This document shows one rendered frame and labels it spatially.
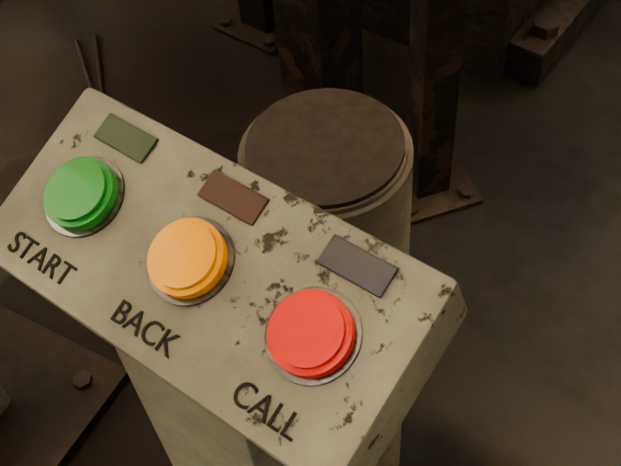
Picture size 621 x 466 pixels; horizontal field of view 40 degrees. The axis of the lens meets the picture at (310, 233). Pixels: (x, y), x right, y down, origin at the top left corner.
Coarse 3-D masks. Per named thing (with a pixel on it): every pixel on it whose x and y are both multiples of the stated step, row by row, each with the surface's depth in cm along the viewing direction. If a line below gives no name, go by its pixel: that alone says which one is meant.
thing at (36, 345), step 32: (0, 320) 110; (0, 352) 107; (32, 352) 107; (64, 352) 107; (0, 384) 105; (32, 384) 104; (64, 384) 104; (96, 384) 104; (0, 416) 102; (32, 416) 102; (64, 416) 101; (96, 416) 102; (0, 448) 99; (32, 448) 99; (64, 448) 99
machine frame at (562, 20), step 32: (384, 0) 137; (480, 0) 125; (512, 0) 123; (544, 0) 135; (576, 0) 134; (384, 32) 142; (480, 32) 129; (512, 32) 129; (544, 32) 128; (576, 32) 136; (480, 64) 133; (512, 64) 132; (544, 64) 129
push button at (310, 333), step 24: (312, 288) 39; (288, 312) 38; (312, 312) 38; (336, 312) 38; (288, 336) 38; (312, 336) 38; (336, 336) 37; (288, 360) 37; (312, 360) 37; (336, 360) 37
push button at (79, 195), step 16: (80, 160) 44; (96, 160) 44; (64, 176) 44; (80, 176) 44; (96, 176) 44; (112, 176) 44; (48, 192) 44; (64, 192) 44; (80, 192) 44; (96, 192) 43; (112, 192) 44; (48, 208) 44; (64, 208) 44; (80, 208) 43; (96, 208) 43; (112, 208) 44; (64, 224) 44; (80, 224) 43; (96, 224) 44
